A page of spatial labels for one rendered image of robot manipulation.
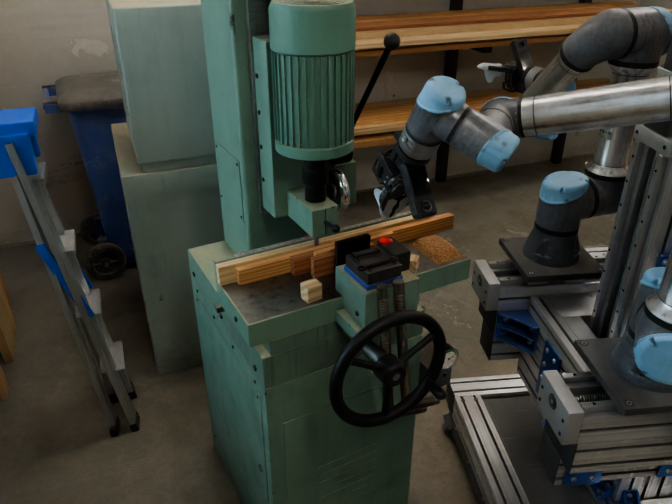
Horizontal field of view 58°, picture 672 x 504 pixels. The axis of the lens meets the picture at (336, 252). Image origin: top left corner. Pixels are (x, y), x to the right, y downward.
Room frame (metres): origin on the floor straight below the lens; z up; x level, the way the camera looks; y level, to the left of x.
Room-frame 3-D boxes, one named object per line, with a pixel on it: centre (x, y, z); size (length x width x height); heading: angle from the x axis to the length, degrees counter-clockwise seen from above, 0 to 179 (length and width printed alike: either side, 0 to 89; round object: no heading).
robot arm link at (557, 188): (1.49, -0.61, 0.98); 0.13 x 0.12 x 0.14; 110
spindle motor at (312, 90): (1.30, 0.05, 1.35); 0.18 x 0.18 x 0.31
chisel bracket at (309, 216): (1.32, 0.06, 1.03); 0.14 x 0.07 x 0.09; 29
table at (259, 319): (1.23, -0.05, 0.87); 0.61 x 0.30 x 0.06; 119
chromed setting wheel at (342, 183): (1.47, 0.00, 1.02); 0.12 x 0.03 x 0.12; 29
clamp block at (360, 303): (1.16, -0.09, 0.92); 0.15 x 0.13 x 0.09; 119
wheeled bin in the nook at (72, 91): (2.96, 1.08, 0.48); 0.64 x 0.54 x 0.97; 114
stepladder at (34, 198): (1.69, 0.88, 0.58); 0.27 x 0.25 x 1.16; 111
